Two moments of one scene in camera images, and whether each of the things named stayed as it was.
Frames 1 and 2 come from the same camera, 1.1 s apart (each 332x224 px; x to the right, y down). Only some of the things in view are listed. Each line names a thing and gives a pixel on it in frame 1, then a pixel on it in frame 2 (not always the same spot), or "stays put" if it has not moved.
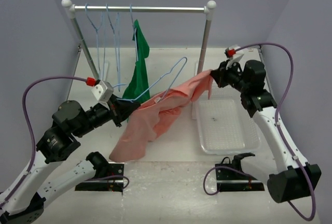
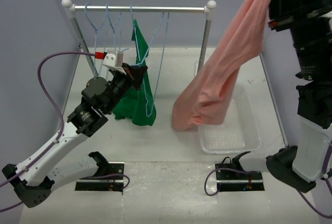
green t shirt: x=137 y=88 stays put
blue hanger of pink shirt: x=160 y=79 -> x=141 y=61
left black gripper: x=121 y=110 -> x=133 y=74
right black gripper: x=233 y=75 -> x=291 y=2
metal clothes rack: x=206 y=10 stays put
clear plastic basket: x=226 y=126 stays put
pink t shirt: x=156 y=113 -> x=205 y=99
